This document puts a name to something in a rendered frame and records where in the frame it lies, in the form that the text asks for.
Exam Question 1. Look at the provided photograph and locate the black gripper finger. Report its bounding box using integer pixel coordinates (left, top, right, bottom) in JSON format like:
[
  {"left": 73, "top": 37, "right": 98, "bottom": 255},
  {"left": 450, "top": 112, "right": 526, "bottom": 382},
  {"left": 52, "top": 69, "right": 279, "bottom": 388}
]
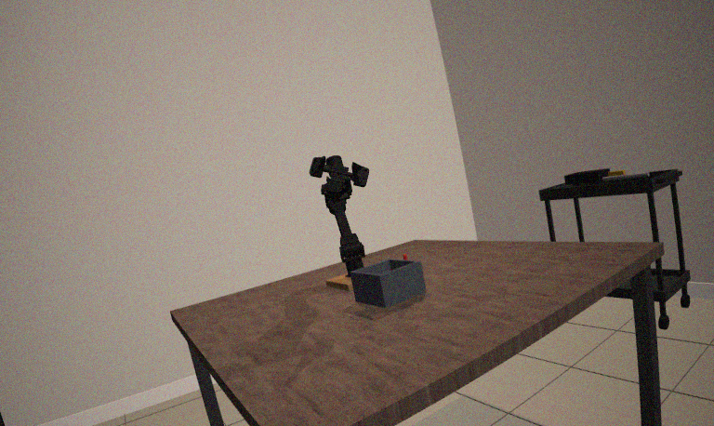
[
  {"left": 351, "top": 162, "right": 365, "bottom": 183},
  {"left": 313, "top": 156, "right": 325, "bottom": 175}
]

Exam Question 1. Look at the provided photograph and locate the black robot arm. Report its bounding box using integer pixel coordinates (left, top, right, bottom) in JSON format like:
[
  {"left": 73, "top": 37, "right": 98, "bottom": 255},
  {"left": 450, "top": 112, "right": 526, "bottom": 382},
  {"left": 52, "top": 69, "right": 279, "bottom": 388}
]
[{"left": 321, "top": 155, "right": 365, "bottom": 276}]

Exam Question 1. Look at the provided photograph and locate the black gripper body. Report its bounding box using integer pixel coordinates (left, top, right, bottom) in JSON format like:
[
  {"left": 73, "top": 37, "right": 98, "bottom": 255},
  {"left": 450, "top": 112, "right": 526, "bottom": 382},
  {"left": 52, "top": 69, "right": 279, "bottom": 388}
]
[{"left": 309, "top": 157, "right": 369, "bottom": 189}]

